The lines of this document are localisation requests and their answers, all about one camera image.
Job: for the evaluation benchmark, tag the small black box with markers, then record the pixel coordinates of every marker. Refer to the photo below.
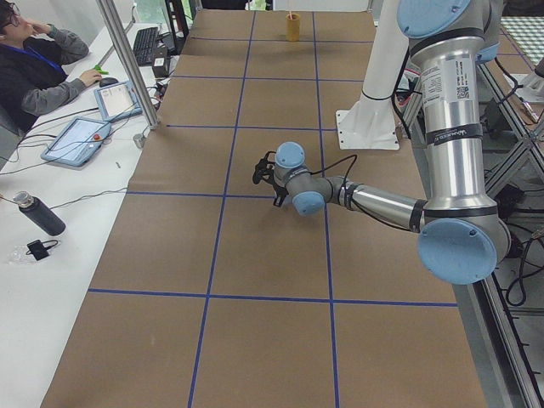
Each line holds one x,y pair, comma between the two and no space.
161,67

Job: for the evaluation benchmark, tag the black computer mouse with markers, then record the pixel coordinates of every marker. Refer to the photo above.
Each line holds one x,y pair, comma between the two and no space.
107,81

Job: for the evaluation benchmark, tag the blue teach pendant near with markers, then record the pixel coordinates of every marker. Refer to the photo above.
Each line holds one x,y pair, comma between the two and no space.
77,142

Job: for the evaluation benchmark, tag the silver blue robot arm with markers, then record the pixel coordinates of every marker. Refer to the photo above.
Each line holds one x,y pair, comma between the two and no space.
460,236

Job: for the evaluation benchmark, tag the white camera post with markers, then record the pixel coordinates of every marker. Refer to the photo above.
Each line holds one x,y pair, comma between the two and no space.
371,124

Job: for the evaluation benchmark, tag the black keyboard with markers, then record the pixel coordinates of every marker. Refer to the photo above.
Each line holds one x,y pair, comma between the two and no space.
144,45

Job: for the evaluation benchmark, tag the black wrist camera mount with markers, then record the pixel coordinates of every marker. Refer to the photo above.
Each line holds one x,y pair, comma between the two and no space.
264,170

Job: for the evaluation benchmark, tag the seated person in black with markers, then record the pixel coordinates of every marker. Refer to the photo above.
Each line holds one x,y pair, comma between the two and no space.
33,81

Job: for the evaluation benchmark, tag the aluminium frame post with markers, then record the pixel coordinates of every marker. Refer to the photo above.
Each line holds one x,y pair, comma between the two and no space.
124,52

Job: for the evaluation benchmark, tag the yellow cup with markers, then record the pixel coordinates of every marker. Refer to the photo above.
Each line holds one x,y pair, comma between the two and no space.
293,28

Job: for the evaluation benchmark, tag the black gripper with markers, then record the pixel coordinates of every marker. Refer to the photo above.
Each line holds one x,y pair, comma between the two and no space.
280,190

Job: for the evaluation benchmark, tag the blue teach pendant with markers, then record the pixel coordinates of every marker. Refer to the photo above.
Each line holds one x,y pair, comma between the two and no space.
117,101
77,142

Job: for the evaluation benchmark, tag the black water bottle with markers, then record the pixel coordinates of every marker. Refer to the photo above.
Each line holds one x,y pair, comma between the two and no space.
39,213

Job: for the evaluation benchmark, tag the blue teach pendant far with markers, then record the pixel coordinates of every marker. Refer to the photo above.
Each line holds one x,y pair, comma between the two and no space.
117,101

